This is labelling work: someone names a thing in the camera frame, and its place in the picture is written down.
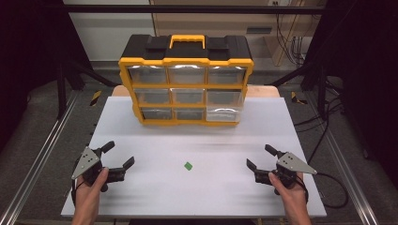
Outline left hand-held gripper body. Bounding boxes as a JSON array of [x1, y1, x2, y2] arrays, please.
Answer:
[[70, 146, 111, 192]]

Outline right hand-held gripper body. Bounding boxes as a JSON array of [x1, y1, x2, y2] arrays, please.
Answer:
[[271, 152, 318, 196]]

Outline clear plastic storage drawer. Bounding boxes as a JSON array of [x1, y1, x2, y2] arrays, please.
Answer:
[[205, 106, 243, 123]]

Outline yellow black organizer cabinet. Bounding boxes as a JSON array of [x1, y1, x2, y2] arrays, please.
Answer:
[[117, 34, 255, 128]]

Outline person's right hand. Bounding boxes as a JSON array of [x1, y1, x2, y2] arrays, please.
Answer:
[[268, 172, 310, 217]]

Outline person's left hand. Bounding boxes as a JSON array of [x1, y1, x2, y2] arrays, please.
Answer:
[[74, 167, 110, 218]]

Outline yellow black hazard tape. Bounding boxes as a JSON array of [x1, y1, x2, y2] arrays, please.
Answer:
[[89, 90, 103, 107], [290, 91, 309, 106]]

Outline wooden board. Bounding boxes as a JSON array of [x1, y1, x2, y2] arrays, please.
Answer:
[[112, 84, 281, 98]]

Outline black metal stand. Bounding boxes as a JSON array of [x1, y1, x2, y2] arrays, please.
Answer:
[[268, 60, 330, 119], [55, 59, 120, 120]]

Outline grid of clear drawers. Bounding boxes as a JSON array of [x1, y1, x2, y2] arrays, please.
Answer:
[[127, 64, 248, 121]]

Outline white panel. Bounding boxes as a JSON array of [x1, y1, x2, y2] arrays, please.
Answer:
[[62, 0, 157, 62]]

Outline dark curtain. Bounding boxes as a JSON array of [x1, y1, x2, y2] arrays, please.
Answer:
[[304, 0, 398, 190], [0, 0, 92, 153]]

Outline black horizontal bar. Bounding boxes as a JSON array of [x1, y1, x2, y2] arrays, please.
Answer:
[[62, 4, 327, 14]]

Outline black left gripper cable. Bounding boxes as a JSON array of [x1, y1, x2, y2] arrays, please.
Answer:
[[70, 157, 86, 206]]

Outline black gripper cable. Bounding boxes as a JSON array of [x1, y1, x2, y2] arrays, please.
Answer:
[[70, 157, 86, 206], [304, 172, 349, 210]]

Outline aluminium floor rail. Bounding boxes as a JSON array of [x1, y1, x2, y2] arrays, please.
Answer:
[[304, 93, 380, 225], [0, 90, 81, 225]]

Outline black floor cables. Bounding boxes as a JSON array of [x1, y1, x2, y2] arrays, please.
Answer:
[[294, 79, 346, 165]]

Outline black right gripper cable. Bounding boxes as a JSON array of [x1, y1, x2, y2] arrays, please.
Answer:
[[304, 172, 349, 210]]

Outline hanging black cables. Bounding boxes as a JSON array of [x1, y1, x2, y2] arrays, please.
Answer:
[[274, 12, 307, 68]]

